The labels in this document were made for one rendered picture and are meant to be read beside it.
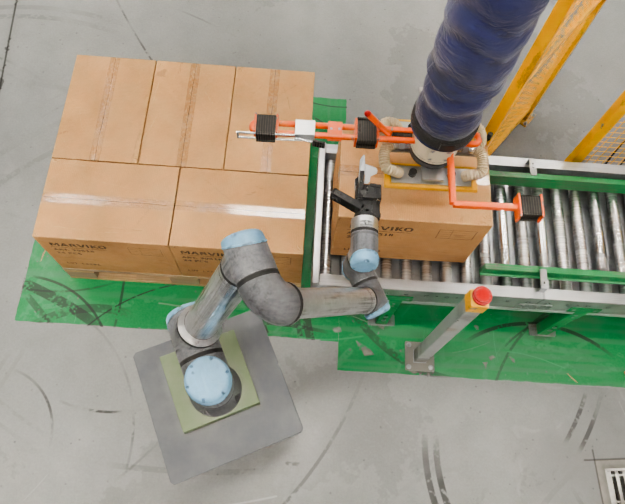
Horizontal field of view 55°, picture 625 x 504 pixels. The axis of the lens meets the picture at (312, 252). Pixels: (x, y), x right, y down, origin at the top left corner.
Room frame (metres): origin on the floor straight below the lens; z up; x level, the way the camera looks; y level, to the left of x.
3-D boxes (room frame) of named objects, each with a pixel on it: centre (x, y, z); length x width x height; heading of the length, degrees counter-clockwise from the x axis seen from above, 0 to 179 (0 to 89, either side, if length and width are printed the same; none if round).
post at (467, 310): (0.72, -0.61, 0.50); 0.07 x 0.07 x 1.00; 4
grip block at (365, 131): (1.19, -0.14, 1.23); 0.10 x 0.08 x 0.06; 5
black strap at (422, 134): (1.21, -0.38, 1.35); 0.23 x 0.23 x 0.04
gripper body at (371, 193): (0.91, -0.16, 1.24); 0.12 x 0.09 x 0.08; 5
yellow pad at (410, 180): (1.11, -0.39, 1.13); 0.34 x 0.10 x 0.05; 95
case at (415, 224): (1.21, -0.37, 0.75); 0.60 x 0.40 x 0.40; 94
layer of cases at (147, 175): (1.43, 0.67, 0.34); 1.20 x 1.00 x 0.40; 94
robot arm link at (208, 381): (0.31, 0.29, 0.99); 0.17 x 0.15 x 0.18; 29
